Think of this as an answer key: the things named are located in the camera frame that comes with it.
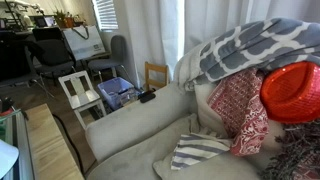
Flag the black remote control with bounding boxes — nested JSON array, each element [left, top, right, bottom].
[[138, 91, 157, 104]]

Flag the small natural wooden chair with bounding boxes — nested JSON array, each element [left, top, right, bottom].
[[144, 61, 170, 92]]

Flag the blue plastic bin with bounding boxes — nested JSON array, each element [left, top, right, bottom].
[[97, 76, 143, 111]]

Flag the grey upholstered chair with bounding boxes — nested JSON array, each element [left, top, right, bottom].
[[87, 34, 134, 85]]

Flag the white curtain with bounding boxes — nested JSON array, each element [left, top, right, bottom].
[[113, 0, 320, 88]]

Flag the purple white striped cloth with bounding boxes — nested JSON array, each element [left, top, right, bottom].
[[170, 132, 233, 171]]

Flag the red white patterned cloth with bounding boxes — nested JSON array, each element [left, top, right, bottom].
[[207, 68, 270, 157]]

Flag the white tote bag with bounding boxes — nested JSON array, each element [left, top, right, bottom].
[[62, 24, 107, 62]]

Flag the white window blinds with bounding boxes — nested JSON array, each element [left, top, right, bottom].
[[91, 0, 119, 33]]

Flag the grey white patterned blanket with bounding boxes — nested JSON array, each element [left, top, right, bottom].
[[173, 17, 320, 92]]

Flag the black office chair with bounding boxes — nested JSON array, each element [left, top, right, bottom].
[[28, 27, 77, 88]]

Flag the potted green plant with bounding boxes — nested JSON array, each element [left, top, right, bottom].
[[53, 9, 76, 29]]

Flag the light wooden table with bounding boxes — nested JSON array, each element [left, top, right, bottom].
[[24, 103, 84, 180]]

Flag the red plastic basket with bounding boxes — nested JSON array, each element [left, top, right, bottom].
[[259, 60, 320, 125]]

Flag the computer monitor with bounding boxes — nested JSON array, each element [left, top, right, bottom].
[[34, 14, 56, 29]]

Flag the dark fringed throw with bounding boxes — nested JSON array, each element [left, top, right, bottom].
[[258, 119, 320, 180]]

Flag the white rounded object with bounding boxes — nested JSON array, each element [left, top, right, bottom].
[[0, 139, 20, 180]]

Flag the black floor cable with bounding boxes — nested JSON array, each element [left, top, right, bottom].
[[51, 113, 86, 176]]

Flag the glass metal frame stand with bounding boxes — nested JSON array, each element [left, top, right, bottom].
[[0, 108, 35, 180]]

